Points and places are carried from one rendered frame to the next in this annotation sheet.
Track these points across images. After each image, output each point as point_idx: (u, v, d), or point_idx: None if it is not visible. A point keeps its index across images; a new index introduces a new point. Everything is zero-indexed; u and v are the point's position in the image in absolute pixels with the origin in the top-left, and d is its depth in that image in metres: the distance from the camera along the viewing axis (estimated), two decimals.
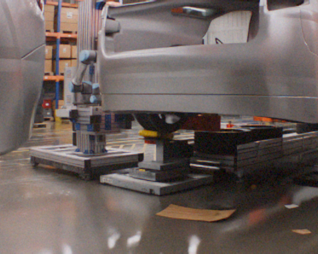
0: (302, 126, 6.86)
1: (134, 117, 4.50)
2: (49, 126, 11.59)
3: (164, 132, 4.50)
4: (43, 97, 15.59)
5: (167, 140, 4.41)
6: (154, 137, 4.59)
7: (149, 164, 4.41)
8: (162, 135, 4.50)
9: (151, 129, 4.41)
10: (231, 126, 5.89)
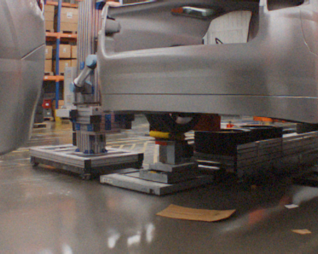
0: (302, 126, 6.86)
1: (145, 117, 4.40)
2: (49, 126, 11.59)
3: (175, 133, 4.40)
4: (43, 97, 15.59)
5: (178, 141, 4.30)
6: None
7: (161, 166, 4.31)
8: (173, 136, 4.40)
9: (162, 129, 4.31)
10: (231, 126, 5.89)
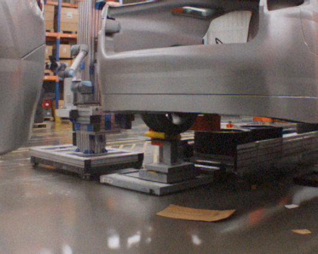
0: (302, 126, 6.86)
1: (141, 117, 4.37)
2: (49, 126, 11.59)
3: (171, 133, 4.37)
4: (43, 97, 15.59)
5: (175, 141, 4.28)
6: (161, 138, 4.46)
7: (157, 166, 4.28)
8: (169, 136, 4.37)
9: (158, 129, 4.28)
10: (231, 126, 5.89)
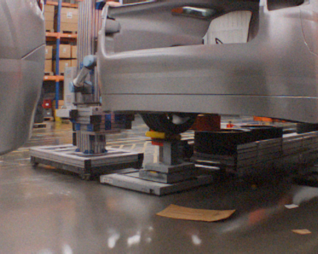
0: (302, 126, 6.86)
1: (141, 117, 4.37)
2: (49, 126, 11.59)
3: (172, 133, 4.37)
4: (43, 97, 15.59)
5: (175, 141, 4.27)
6: (161, 138, 4.46)
7: (157, 166, 4.28)
8: (169, 136, 4.37)
9: (159, 129, 4.28)
10: (231, 126, 5.89)
